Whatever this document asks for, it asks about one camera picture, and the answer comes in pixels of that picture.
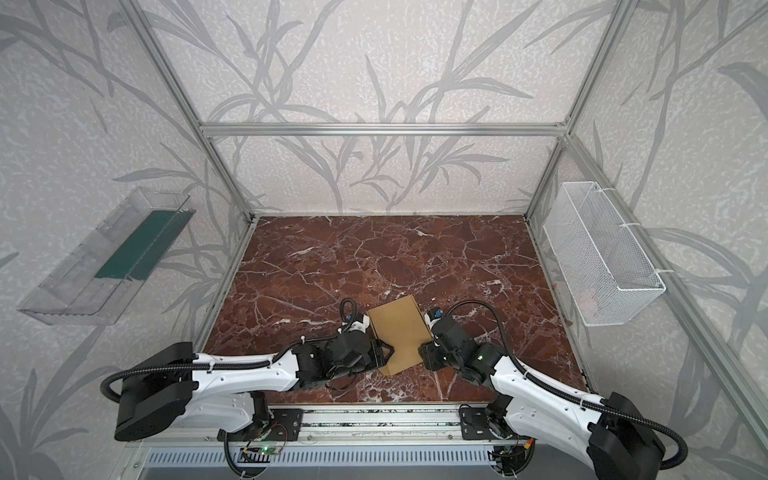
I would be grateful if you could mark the clear acrylic wall tray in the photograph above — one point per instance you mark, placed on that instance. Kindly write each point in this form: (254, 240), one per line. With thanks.
(95, 283)

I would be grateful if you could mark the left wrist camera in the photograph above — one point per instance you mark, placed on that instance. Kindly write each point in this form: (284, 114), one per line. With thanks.
(359, 322)

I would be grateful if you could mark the small green lit circuit board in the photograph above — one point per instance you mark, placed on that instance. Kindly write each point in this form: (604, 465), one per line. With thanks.
(259, 453)

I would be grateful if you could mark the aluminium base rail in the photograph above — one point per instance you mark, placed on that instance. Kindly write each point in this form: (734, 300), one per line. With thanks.
(372, 423)

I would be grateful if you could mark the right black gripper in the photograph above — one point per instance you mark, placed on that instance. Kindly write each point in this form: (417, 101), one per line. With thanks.
(432, 351)

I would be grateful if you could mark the aluminium frame structure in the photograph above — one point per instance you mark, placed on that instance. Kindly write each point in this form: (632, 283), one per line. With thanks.
(741, 390)

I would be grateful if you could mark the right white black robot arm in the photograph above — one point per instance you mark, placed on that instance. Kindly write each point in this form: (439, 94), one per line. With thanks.
(617, 448)

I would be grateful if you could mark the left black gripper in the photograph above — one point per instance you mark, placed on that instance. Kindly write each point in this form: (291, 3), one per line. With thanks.
(372, 350)

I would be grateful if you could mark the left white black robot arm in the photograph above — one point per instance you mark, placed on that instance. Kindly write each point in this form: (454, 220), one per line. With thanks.
(178, 387)

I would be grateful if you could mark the white wire mesh basket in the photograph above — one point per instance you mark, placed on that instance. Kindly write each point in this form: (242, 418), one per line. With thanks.
(608, 274)

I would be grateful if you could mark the brown cardboard box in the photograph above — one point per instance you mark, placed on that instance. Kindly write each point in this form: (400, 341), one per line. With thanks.
(401, 325)

